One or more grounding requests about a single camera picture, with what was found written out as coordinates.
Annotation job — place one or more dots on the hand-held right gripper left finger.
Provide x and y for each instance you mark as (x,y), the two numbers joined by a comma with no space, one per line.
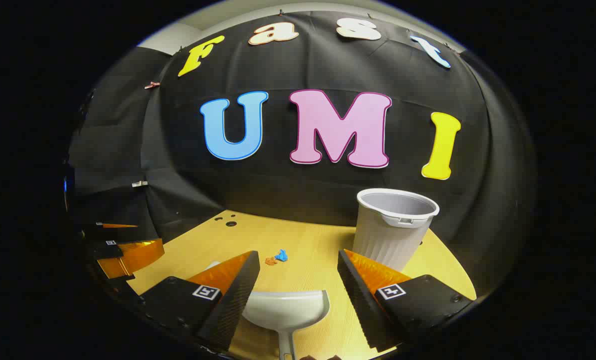
(227,310)

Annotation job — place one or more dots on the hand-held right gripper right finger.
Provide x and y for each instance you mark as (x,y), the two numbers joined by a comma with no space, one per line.
(363,300)

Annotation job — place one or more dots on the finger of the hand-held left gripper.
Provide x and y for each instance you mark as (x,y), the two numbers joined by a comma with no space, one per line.
(132,257)
(117,235)

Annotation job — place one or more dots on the white plastic dustpan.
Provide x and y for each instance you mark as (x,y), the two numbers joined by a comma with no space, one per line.
(285,310)

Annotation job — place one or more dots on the white ribbed garbage bin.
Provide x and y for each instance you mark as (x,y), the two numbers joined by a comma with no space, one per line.
(385,240)

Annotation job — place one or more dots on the orange paper scrap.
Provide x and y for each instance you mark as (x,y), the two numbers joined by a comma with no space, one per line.
(270,260)

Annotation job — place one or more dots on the blue paper scrap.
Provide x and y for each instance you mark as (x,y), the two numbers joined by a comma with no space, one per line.
(281,256)

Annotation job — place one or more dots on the wooden desktop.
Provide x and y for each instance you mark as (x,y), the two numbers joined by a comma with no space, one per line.
(308,240)

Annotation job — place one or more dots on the small white clip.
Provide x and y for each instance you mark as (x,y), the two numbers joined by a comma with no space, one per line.
(139,184)

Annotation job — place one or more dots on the black backdrop cloth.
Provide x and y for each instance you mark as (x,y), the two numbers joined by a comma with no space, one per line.
(287,195)

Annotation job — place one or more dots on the small pink clip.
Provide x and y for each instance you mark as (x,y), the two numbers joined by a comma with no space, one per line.
(152,85)

